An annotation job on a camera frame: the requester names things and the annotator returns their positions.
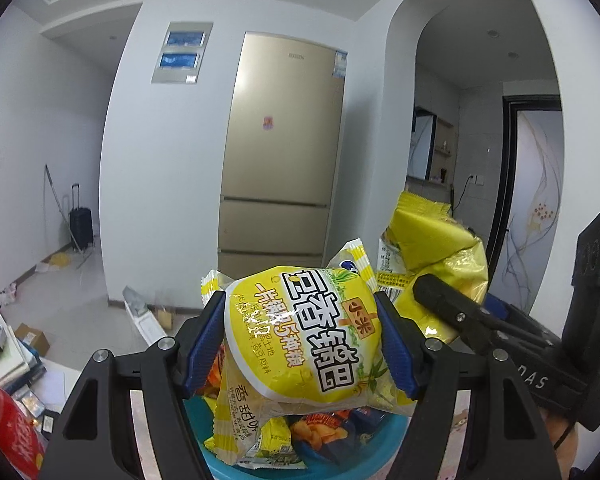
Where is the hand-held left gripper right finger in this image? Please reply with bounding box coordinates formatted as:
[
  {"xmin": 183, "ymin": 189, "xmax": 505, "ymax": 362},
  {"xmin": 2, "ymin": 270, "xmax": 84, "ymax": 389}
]
[{"xmin": 372, "ymin": 292, "xmax": 556, "ymax": 480}]

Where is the orange snack packet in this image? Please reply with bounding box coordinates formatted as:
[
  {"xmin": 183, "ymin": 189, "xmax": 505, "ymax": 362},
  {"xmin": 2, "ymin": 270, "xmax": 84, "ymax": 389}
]
[{"xmin": 287, "ymin": 409, "xmax": 363, "ymax": 463}]

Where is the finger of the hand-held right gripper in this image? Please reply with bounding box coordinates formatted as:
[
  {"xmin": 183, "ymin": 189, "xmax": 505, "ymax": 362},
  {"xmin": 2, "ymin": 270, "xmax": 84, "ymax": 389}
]
[
  {"xmin": 412, "ymin": 274, "xmax": 533, "ymax": 363},
  {"xmin": 482, "ymin": 294, "xmax": 563, "ymax": 347}
]

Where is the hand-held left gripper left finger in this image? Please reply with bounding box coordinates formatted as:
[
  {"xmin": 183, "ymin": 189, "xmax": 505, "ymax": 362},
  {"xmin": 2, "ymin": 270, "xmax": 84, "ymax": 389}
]
[{"xmin": 37, "ymin": 290, "xmax": 229, "ymax": 480}]

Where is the small dark blue snack packet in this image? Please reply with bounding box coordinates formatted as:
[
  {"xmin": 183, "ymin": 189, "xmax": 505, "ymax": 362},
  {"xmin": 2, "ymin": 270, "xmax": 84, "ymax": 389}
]
[{"xmin": 352, "ymin": 406, "xmax": 388, "ymax": 443}]

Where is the bathroom mirror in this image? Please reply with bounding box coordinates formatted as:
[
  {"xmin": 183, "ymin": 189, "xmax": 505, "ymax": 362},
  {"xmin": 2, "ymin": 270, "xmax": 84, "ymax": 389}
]
[{"xmin": 409, "ymin": 106, "xmax": 438, "ymax": 182}]

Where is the wooden wall shelf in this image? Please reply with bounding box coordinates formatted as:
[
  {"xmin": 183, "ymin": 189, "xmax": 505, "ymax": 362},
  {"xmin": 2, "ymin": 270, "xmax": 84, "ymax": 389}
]
[{"xmin": 431, "ymin": 116, "xmax": 455, "ymax": 187}]

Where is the mop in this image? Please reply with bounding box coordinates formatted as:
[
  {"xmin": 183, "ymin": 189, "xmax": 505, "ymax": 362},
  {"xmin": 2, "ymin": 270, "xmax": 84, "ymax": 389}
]
[{"xmin": 44, "ymin": 164, "xmax": 95, "ymax": 268}]

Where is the yellow striped-edge snack packet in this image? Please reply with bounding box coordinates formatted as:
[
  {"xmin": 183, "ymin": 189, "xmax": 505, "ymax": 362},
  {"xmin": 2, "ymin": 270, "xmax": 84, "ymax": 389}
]
[{"xmin": 200, "ymin": 240, "xmax": 418, "ymax": 468}]

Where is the pale yellow snack packet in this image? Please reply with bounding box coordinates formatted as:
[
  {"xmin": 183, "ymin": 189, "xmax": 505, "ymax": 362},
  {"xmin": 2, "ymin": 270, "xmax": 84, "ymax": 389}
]
[{"xmin": 252, "ymin": 417, "xmax": 308, "ymax": 471}]

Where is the yellow chips packet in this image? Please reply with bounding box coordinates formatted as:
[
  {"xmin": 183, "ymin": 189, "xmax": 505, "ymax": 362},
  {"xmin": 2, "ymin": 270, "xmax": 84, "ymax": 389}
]
[{"xmin": 377, "ymin": 190, "xmax": 490, "ymax": 346}]

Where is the black suitcase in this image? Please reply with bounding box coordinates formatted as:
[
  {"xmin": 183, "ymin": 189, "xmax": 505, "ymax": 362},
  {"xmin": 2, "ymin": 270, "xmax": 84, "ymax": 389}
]
[{"xmin": 68, "ymin": 184, "xmax": 96, "ymax": 253}]

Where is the gold refrigerator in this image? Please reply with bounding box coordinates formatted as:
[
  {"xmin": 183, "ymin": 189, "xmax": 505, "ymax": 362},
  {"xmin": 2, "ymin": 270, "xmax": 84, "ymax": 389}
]
[{"xmin": 216, "ymin": 30, "xmax": 350, "ymax": 282}]

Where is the long white box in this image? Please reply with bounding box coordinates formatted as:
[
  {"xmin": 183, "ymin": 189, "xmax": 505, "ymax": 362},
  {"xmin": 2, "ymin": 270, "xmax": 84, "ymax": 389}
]
[{"xmin": 122, "ymin": 285, "xmax": 165, "ymax": 347}]

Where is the stack of books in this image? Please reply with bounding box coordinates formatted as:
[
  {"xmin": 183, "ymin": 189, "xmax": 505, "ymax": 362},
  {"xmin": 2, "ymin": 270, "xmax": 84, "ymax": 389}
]
[{"xmin": 0, "ymin": 304, "xmax": 48, "ymax": 401}]

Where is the person's right hand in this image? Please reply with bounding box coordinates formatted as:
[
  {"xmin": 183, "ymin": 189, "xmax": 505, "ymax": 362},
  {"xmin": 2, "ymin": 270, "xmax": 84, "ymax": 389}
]
[{"xmin": 540, "ymin": 402, "xmax": 581, "ymax": 480}]

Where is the red drink bottle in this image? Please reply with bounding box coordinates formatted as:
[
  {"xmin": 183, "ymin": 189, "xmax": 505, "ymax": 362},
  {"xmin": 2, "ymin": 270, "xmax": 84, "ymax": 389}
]
[{"xmin": 0, "ymin": 379, "xmax": 48, "ymax": 480}]

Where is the grey electrical panel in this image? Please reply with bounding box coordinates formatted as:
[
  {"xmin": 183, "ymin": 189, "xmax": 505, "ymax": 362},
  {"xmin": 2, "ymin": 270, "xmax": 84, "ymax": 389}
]
[{"xmin": 151, "ymin": 21, "xmax": 214, "ymax": 86}]

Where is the blue plastic basin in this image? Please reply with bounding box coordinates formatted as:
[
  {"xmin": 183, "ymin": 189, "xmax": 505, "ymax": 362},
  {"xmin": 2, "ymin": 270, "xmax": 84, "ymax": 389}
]
[{"xmin": 200, "ymin": 395, "xmax": 408, "ymax": 480}]

